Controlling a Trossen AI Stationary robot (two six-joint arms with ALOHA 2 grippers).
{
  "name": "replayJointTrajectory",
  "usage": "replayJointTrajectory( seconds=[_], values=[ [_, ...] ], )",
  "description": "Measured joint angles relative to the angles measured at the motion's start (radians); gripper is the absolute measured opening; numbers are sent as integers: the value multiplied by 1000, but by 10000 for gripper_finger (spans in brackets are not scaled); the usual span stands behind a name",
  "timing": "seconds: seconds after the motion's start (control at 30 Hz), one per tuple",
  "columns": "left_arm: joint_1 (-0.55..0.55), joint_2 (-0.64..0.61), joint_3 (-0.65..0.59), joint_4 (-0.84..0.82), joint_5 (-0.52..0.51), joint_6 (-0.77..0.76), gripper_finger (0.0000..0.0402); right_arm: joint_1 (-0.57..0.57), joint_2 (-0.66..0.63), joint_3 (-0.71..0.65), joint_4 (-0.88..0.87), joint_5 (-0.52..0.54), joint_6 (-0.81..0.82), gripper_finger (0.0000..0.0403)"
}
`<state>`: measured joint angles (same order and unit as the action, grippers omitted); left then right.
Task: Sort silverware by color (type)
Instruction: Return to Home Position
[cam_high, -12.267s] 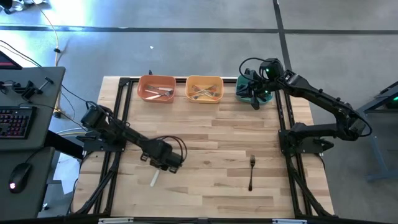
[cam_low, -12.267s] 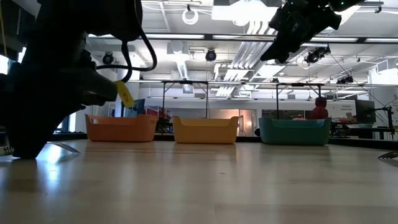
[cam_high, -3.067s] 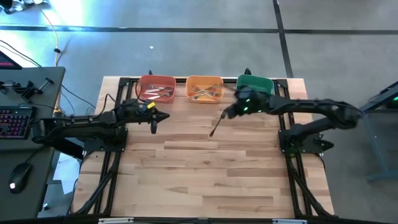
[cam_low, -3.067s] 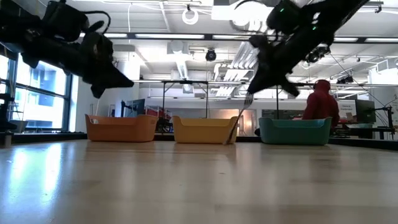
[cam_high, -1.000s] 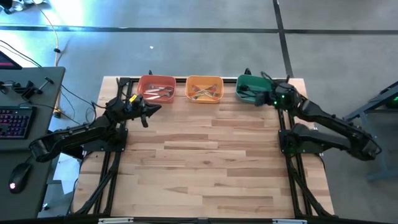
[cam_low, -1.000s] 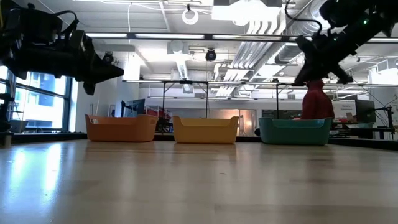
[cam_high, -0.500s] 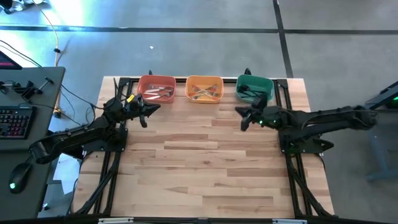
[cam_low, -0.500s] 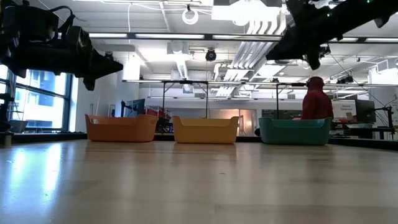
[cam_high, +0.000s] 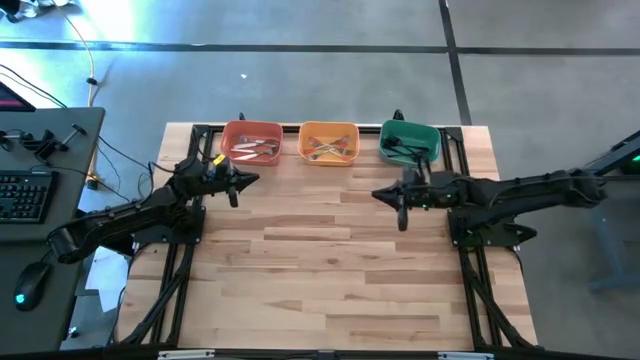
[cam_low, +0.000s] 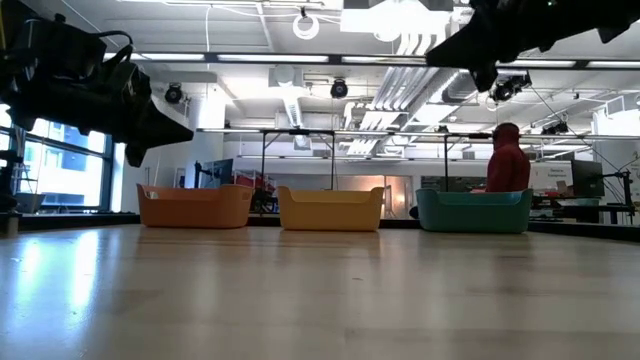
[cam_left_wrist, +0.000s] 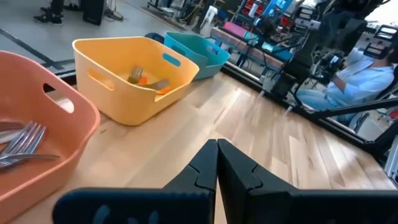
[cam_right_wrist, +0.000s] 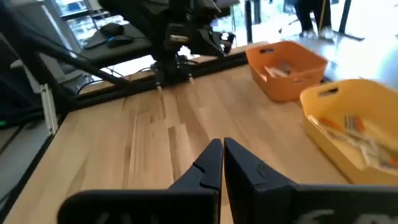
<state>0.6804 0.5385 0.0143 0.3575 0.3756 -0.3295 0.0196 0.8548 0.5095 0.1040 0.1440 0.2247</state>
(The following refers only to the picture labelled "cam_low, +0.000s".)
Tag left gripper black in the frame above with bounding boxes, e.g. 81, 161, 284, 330
9, 49, 195, 169

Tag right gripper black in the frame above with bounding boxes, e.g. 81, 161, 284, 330
425, 0, 566, 94

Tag black round ceiling fixture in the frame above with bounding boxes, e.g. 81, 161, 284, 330
329, 78, 350, 100
163, 82, 184, 105

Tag black computer monitor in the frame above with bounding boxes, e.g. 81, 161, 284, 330
193, 158, 235, 190
570, 159, 606, 199

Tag orange plastic bin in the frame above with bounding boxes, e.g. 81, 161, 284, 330
136, 183, 255, 230

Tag large window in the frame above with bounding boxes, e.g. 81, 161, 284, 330
0, 102, 122, 214

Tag person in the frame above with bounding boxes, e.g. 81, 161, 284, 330
471, 121, 533, 194

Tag overhead light bar beam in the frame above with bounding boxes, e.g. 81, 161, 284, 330
102, 51, 640, 71

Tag dark silhouetted equipment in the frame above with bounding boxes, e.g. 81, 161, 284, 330
0, 149, 46, 216

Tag teal plastic bin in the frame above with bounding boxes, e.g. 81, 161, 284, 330
415, 187, 535, 235

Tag dark office desk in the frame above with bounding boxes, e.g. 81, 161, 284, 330
532, 197, 637, 226

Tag yellow plastic bin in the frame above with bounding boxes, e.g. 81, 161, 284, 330
276, 185, 386, 233

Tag black ceiling-mounted camera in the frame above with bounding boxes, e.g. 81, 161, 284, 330
488, 72, 533, 104

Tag black aluminium rig frame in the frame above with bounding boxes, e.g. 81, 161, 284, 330
0, 212, 640, 242

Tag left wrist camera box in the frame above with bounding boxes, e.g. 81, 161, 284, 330
19, 19, 109, 71

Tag white hanging ring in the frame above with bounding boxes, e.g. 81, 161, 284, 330
291, 12, 321, 42

